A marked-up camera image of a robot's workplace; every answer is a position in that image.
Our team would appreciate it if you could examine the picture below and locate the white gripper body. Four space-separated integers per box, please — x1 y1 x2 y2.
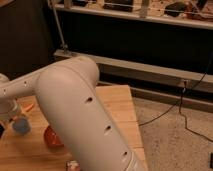
0 100 21 121

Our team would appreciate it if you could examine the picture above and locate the blue ceramic cup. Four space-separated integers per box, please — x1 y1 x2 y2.
12 117 31 135

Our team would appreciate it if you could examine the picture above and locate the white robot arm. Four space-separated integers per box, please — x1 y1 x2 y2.
0 56 145 171

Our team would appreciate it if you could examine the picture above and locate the red ceramic bowl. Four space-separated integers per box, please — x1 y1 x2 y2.
44 126 63 148

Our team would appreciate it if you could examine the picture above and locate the orange toy carrot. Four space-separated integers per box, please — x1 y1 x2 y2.
23 103 35 112

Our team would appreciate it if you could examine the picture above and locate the metal stand pole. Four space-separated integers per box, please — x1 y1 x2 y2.
50 0 68 53

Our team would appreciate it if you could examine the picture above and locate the small printed box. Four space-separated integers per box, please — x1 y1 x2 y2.
66 161 81 171

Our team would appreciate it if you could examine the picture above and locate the black cable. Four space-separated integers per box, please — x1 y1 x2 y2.
138 56 213 144

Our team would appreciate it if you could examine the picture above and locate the white baseboard rail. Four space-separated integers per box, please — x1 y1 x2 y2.
53 49 213 94

